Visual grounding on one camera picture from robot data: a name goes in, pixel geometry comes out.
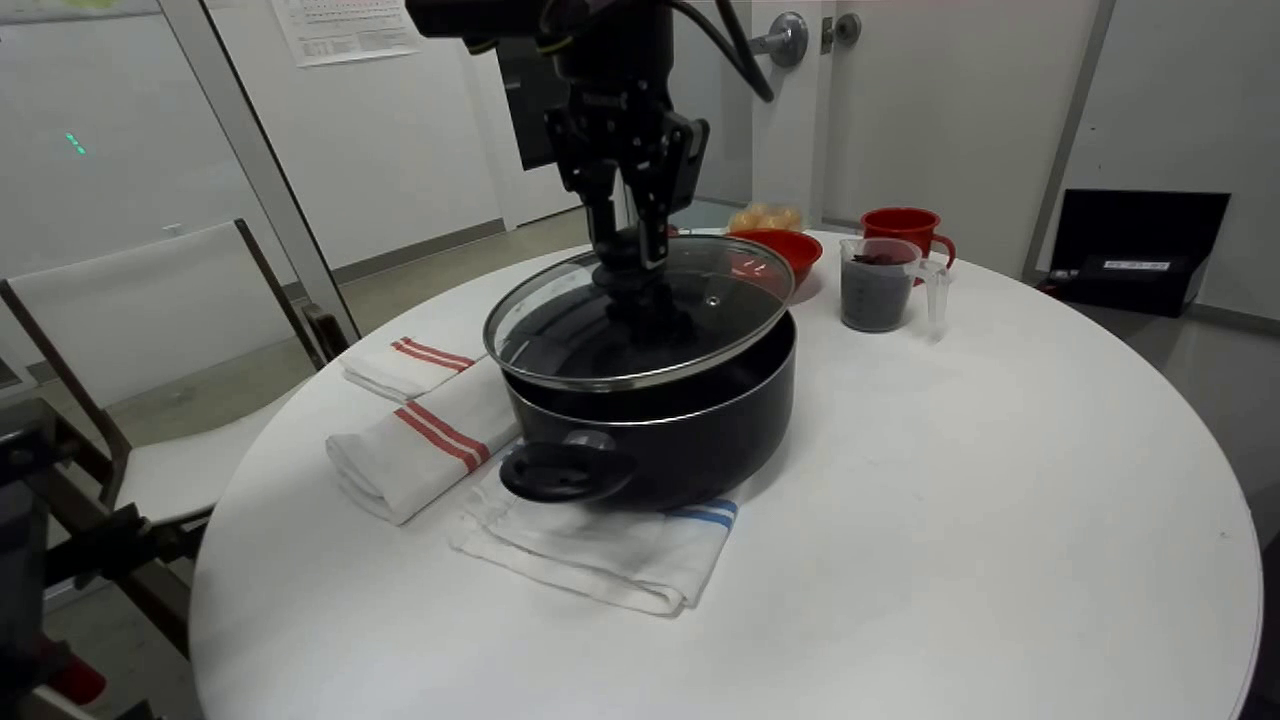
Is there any glass measuring cup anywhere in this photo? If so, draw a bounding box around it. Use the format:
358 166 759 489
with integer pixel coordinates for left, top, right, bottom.
835 238 928 337

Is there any glass lid with black knob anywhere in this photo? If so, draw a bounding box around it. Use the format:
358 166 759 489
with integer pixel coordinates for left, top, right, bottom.
481 233 798 395

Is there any blue-striped white towel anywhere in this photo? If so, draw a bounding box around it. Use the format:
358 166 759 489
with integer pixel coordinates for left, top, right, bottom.
443 464 741 620

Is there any red bowl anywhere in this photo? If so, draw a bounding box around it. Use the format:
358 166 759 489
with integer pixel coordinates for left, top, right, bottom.
728 225 826 299

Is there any folded red-striped white towel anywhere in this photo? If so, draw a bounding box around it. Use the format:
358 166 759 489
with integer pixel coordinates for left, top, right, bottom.
324 357 523 527

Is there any black cooking pot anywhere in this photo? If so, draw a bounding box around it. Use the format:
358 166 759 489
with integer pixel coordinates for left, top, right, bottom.
494 313 798 512

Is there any flat red-striped white towel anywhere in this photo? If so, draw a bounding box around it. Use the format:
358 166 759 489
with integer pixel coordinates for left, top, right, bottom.
341 331 481 410

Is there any metal lever door handle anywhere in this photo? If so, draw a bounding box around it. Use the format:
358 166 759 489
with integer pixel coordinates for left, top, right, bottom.
742 9 810 73

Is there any yellowish bread-like item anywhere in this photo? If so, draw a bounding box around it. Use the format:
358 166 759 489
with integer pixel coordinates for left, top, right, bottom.
728 202 808 238

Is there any small clear plastic cup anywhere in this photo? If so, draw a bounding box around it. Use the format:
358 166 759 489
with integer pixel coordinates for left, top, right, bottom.
918 254 960 346

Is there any paper sheet on wall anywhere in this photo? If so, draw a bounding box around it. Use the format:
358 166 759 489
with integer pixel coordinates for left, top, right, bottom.
266 0 433 73

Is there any black camera stand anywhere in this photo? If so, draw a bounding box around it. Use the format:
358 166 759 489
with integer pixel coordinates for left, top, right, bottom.
0 357 217 720

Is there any open black case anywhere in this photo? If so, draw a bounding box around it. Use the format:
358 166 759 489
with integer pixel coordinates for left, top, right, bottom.
1036 189 1235 320

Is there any red cup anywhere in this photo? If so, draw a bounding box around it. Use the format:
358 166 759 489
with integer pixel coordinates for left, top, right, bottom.
861 205 960 271

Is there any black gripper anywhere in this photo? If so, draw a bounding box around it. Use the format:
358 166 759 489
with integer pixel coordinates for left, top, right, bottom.
556 76 681 267

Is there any grey partition frame post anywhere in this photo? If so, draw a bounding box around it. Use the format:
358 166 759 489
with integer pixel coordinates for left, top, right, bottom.
155 0 362 347

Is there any round metal door lock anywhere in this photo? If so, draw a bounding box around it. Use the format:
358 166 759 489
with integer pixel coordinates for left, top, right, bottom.
817 9 865 55

